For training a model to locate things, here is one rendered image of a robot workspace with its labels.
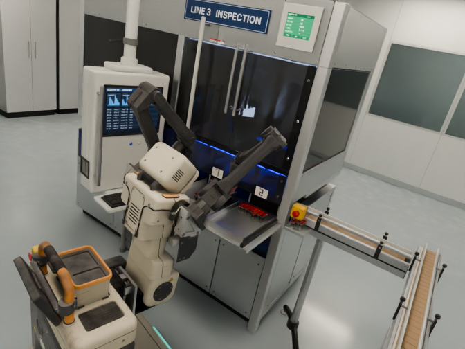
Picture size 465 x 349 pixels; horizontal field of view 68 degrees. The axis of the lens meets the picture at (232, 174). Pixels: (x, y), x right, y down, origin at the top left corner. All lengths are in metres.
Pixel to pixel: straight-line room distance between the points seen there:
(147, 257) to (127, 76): 1.08
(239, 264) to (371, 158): 4.60
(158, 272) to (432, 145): 5.46
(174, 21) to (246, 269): 1.67
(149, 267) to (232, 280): 1.01
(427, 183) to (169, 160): 5.58
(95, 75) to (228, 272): 1.51
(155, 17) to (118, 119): 0.75
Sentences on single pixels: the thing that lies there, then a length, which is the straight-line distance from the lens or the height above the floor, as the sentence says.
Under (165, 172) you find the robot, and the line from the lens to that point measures 1.38.
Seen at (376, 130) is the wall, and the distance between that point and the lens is 6.53.
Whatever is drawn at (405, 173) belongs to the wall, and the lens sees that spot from 6.57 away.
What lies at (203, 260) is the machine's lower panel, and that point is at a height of 0.33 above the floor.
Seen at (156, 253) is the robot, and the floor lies 0.92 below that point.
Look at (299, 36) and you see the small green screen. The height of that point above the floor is 1.92.
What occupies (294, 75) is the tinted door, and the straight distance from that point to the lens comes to 1.94.
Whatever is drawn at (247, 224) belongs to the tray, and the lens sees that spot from 2.02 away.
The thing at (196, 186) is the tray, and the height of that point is 0.88.
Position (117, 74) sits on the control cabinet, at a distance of 2.13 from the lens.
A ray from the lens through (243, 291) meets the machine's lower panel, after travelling 2.49.
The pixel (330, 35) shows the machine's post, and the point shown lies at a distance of 1.87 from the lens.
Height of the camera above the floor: 1.87
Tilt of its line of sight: 22 degrees down
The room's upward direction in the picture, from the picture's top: 11 degrees clockwise
